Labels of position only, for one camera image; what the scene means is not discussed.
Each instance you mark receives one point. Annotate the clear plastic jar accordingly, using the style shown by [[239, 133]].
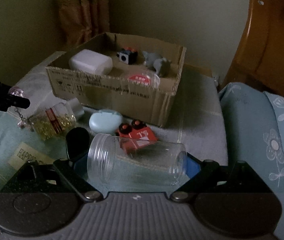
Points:
[[135, 162]]

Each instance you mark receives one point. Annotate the pink bead keychain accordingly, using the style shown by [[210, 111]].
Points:
[[20, 102]]

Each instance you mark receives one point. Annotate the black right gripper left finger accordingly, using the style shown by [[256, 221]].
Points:
[[73, 168]]

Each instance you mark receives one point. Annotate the light blue oval case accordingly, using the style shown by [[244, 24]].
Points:
[[105, 121]]

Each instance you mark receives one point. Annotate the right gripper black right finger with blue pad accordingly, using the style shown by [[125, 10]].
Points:
[[203, 177]]

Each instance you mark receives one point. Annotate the light blue floral pillow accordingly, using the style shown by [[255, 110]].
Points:
[[254, 124]]

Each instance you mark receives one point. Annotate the glass bottle yellow capsules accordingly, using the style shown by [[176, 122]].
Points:
[[57, 120]]

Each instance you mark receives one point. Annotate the red toy car block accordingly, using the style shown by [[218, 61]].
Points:
[[137, 135]]

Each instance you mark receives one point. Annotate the black white cube toy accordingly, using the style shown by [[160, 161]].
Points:
[[128, 55]]

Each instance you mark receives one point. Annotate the cardboard box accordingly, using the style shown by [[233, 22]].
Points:
[[113, 91]]

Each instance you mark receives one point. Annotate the brown curtain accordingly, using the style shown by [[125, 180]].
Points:
[[82, 20]]

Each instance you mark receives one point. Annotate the white rectangular case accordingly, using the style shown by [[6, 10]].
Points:
[[91, 62]]

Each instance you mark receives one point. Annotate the clear tub red label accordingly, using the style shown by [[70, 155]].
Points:
[[144, 78]]

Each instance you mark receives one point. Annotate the wooden chair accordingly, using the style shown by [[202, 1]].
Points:
[[259, 59]]

